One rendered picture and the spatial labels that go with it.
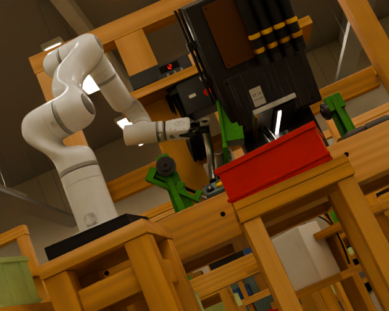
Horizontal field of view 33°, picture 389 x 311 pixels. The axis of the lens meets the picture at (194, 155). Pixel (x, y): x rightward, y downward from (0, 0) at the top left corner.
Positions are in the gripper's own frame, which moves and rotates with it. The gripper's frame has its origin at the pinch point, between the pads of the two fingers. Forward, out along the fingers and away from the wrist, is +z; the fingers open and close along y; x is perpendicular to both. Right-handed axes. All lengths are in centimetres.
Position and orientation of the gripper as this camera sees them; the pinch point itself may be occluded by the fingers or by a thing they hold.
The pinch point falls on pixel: (204, 126)
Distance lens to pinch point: 257.4
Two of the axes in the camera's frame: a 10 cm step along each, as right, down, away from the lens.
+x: 1.1, 8.4, 5.4
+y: -0.3, -5.4, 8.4
